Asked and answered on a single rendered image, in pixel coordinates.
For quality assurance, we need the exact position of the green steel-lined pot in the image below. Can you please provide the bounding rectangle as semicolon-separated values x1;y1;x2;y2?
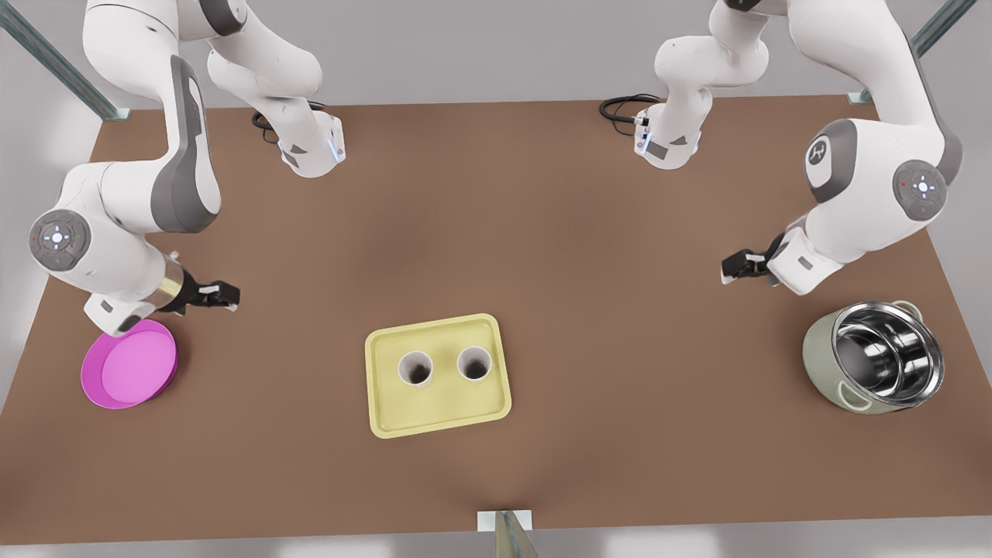
802;301;946;415

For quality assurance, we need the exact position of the silver frame post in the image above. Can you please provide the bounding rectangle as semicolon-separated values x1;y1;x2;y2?
476;509;539;558
0;0;133;122
848;0;979;106

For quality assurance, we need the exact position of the black cable loop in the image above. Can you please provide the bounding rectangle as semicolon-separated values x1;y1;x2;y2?
599;94;664;140
252;100;329;146

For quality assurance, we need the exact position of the white IKEA cup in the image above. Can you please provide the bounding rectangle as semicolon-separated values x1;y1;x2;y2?
398;350;434;388
456;346;494;384

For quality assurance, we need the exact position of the pink round plate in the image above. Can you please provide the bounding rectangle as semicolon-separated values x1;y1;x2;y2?
81;319;180;410

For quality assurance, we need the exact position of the pale yellow rectangular tray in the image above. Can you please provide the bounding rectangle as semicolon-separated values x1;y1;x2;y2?
364;313;514;440

